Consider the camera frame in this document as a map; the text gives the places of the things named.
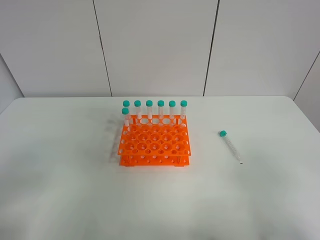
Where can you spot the back row tube far right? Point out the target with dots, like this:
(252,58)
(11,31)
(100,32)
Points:
(183,105)

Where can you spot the teal capped test tube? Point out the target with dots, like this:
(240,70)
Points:
(223,134)

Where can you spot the second row tube left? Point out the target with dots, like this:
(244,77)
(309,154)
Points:
(127,116)

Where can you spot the back row tube far left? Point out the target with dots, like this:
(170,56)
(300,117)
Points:
(126,104)

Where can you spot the orange test tube rack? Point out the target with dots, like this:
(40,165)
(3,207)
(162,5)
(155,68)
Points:
(155,142)

